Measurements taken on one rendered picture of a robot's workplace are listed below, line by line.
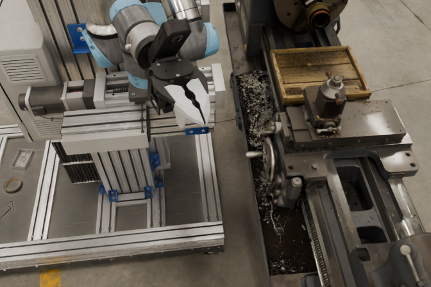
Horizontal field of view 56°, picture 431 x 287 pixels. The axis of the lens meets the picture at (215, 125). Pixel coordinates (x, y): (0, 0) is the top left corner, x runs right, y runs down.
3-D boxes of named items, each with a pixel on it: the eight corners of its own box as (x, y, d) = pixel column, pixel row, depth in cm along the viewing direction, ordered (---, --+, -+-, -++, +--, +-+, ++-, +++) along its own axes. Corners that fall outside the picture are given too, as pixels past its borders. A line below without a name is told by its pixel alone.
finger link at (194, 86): (218, 137, 67) (194, 102, 72) (223, 112, 63) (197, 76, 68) (201, 143, 66) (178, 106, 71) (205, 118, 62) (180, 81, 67)
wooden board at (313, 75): (269, 56, 180) (270, 49, 177) (347, 52, 182) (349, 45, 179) (281, 105, 161) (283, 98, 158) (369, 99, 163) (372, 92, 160)
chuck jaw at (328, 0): (318, -10, 170) (346, -15, 170) (317, 0, 174) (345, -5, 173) (325, 5, 163) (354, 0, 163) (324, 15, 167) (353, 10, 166)
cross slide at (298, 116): (275, 114, 150) (276, 106, 147) (387, 107, 152) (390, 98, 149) (284, 150, 139) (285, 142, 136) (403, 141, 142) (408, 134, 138)
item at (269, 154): (256, 157, 173) (261, 122, 156) (279, 155, 174) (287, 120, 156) (267, 213, 156) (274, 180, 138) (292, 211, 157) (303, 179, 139)
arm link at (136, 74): (181, 80, 93) (177, 42, 85) (135, 96, 90) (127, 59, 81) (167, 60, 98) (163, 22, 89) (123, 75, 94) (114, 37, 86)
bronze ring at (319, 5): (306, -1, 163) (312, 11, 158) (329, -3, 164) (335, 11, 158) (302, 18, 171) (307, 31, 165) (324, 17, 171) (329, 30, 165)
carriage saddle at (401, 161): (271, 121, 156) (273, 111, 151) (388, 113, 158) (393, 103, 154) (287, 188, 137) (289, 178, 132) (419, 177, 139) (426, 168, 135)
